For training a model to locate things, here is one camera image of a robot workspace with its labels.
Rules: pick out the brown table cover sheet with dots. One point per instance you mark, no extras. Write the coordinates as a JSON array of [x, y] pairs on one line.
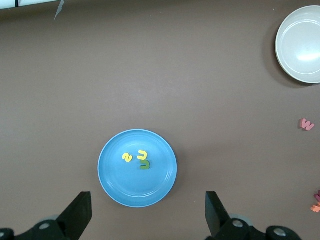
[[175, 75]]

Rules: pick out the beige plate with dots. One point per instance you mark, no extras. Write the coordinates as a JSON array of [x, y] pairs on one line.
[[300, 45]]

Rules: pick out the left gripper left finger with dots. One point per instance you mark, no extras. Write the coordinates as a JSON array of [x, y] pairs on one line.
[[77, 215]]

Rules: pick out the yellow foam letter u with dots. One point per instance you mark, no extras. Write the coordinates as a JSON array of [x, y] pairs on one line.
[[142, 152]]

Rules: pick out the orange foam letter t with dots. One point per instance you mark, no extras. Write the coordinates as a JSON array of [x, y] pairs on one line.
[[316, 207]]

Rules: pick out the blue plate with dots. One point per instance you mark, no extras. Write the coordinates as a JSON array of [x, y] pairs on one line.
[[137, 187]]

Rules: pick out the yellow foam letter s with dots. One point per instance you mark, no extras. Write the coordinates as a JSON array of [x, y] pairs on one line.
[[127, 157]]

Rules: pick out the dark red foam letter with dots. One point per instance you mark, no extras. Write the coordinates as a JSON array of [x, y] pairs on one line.
[[317, 196]]

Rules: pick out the torn white tape scrap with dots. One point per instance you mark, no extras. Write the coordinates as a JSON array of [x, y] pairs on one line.
[[59, 7]]

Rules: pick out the green foam letter u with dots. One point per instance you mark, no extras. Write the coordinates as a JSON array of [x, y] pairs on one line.
[[145, 167]]

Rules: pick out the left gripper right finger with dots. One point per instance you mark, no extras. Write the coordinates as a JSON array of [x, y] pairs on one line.
[[215, 215]]

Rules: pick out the pink foam letter w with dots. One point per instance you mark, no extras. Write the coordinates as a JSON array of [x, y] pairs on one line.
[[306, 125]]

